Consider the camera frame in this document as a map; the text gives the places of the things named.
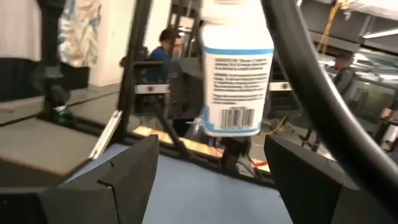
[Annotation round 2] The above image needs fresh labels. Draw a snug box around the floral poster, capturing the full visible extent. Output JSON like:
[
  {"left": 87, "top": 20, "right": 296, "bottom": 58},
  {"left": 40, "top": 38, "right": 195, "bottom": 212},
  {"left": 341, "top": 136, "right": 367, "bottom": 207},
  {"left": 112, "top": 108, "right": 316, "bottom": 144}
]
[{"left": 57, "top": 0, "right": 102, "bottom": 68}]

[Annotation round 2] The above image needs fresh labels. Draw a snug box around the yellow cable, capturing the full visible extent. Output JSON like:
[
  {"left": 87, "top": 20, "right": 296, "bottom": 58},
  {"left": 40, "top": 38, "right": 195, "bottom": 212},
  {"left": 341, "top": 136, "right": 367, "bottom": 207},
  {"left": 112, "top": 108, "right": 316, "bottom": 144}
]
[{"left": 315, "top": 0, "right": 346, "bottom": 55}]

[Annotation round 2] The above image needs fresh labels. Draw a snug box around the black metal rig frame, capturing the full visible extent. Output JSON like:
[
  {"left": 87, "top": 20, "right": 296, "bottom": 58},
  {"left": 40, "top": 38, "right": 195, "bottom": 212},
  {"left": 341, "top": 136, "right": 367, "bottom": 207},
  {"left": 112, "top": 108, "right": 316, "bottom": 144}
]
[{"left": 90, "top": 0, "right": 280, "bottom": 187}]

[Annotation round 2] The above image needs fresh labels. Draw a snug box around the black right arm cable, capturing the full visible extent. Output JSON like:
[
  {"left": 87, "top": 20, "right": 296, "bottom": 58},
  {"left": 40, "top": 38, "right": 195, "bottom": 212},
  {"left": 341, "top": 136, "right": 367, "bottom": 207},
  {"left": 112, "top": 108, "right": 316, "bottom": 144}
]
[{"left": 261, "top": 0, "right": 398, "bottom": 215}]

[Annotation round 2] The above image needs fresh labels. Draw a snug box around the silver aluminium extrusion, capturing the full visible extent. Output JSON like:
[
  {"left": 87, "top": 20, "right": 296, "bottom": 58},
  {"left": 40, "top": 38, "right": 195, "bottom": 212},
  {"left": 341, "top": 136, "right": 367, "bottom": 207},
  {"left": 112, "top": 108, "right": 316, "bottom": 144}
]
[{"left": 89, "top": 109, "right": 123, "bottom": 160}]

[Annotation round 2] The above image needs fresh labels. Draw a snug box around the person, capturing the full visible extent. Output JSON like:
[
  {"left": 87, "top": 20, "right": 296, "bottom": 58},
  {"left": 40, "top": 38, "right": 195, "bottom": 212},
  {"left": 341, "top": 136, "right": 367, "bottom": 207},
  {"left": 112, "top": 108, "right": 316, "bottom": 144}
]
[
  {"left": 332, "top": 53, "right": 358, "bottom": 97},
  {"left": 146, "top": 27, "right": 184, "bottom": 85}
]

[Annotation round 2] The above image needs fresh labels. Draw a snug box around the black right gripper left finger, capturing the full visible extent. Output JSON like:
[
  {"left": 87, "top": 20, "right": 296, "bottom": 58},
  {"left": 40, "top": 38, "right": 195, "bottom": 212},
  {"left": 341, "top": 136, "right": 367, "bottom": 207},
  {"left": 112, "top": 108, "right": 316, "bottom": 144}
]
[{"left": 39, "top": 134, "right": 160, "bottom": 224}]

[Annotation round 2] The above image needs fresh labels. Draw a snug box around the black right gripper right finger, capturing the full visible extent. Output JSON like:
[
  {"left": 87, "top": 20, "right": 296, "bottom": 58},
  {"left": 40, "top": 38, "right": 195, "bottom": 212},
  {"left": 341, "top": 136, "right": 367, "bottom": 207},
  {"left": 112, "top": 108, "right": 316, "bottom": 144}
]
[{"left": 264, "top": 134, "right": 389, "bottom": 224}]

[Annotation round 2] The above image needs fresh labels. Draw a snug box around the blue-grey table mat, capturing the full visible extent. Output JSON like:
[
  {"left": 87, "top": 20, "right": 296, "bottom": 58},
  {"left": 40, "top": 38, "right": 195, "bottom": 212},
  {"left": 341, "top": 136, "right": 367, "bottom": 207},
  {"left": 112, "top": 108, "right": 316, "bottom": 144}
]
[{"left": 65, "top": 141, "right": 295, "bottom": 224}]

